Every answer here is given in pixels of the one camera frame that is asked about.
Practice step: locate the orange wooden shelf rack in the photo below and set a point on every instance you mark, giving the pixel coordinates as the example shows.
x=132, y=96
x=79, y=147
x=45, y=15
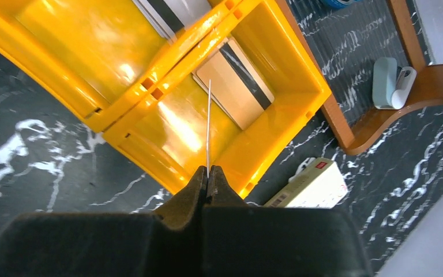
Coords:
x=370, y=55

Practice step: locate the middle yellow plastic bin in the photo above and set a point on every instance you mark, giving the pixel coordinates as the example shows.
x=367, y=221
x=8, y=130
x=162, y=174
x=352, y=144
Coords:
x=100, y=58

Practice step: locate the silver cards stack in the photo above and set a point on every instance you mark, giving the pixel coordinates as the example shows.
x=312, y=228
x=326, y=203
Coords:
x=170, y=18

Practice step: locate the white small box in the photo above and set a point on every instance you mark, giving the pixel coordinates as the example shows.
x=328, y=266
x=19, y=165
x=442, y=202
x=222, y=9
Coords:
x=319, y=185

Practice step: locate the round tape tin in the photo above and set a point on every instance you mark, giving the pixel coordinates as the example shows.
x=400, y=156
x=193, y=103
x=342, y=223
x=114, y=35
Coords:
x=339, y=4

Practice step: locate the gold VIP card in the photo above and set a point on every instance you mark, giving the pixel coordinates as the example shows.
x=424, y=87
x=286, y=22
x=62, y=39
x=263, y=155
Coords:
x=208, y=128

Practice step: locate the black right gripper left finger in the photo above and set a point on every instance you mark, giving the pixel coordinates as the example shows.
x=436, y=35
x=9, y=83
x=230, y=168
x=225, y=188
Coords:
x=164, y=242

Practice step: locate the yellow plastic bin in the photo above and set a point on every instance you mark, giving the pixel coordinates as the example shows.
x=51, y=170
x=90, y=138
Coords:
x=100, y=58
x=165, y=133

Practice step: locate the right yellow plastic bin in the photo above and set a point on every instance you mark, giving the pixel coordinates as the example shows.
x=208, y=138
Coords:
x=165, y=133

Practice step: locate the gold cards stack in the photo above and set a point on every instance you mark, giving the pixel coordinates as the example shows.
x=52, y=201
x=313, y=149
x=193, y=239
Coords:
x=234, y=83

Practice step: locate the grey stapler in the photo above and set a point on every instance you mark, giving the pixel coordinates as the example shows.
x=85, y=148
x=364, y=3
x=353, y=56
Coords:
x=391, y=84

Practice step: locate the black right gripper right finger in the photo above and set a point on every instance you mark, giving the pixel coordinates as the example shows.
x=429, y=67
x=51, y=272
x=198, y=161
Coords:
x=240, y=240

